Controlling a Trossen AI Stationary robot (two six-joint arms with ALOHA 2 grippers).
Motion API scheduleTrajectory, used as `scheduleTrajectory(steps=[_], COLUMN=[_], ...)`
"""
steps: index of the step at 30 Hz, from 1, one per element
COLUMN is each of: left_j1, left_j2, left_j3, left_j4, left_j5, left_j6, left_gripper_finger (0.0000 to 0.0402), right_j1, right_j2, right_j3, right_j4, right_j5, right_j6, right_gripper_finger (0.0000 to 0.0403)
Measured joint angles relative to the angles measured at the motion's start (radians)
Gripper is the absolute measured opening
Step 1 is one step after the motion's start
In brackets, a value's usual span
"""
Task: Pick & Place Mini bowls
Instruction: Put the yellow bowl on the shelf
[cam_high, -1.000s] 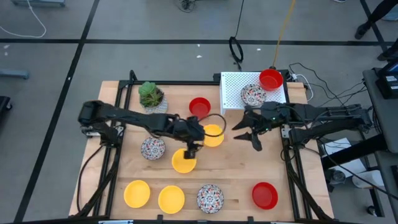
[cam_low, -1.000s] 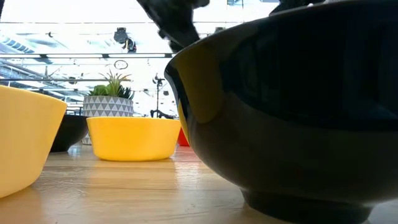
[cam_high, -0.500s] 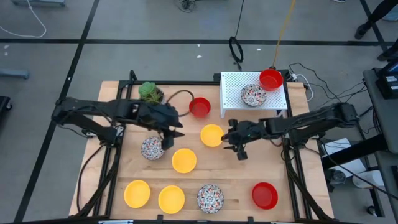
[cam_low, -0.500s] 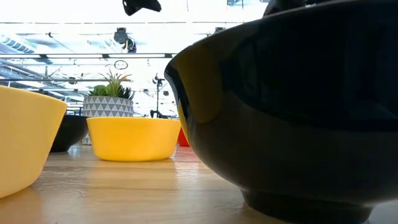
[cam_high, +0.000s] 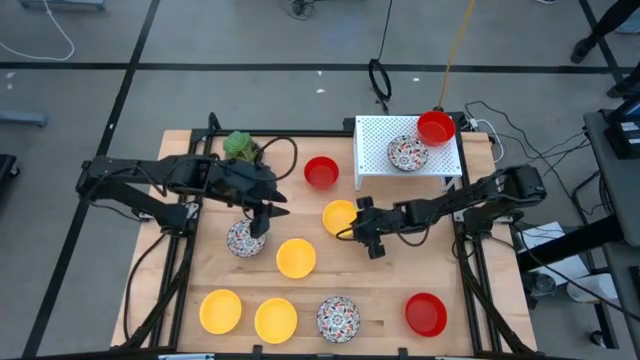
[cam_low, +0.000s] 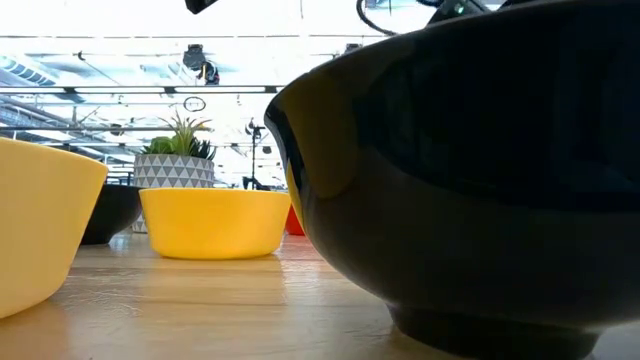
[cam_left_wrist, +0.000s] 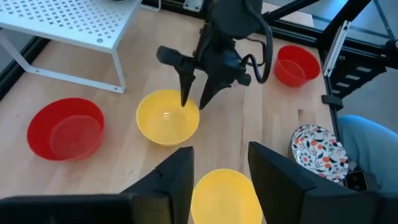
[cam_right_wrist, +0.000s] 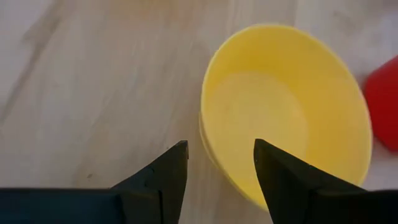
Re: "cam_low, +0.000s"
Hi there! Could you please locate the green succulent plant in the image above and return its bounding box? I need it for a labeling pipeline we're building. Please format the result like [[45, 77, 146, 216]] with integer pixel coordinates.
[[141, 112, 218, 161]]

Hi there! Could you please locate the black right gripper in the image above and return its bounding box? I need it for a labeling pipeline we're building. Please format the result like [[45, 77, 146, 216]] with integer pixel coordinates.
[[427, 0, 495, 25]]

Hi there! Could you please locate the black bowl with floral inside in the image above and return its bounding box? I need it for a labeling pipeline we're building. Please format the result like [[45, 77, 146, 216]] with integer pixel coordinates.
[[263, 0, 640, 360], [79, 183, 144, 246]]

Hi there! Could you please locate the yellow plastic bowl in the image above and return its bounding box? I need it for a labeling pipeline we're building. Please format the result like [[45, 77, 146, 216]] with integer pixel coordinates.
[[0, 137, 110, 320], [138, 187, 293, 261]]

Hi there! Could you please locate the long linear light bar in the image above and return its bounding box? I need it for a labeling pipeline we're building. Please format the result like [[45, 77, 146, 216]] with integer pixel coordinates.
[[0, 125, 216, 133]]

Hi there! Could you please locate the black metal stand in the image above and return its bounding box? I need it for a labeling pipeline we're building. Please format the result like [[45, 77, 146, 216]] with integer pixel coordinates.
[[242, 118, 274, 192]]

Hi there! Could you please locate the grey triangle-pattern plant pot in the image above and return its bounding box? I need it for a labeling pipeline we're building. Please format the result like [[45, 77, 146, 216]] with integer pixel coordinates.
[[131, 153, 216, 234]]

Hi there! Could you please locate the red plastic bowl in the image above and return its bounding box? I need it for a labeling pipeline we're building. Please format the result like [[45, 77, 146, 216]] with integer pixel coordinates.
[[284, 203, 306, 237]]

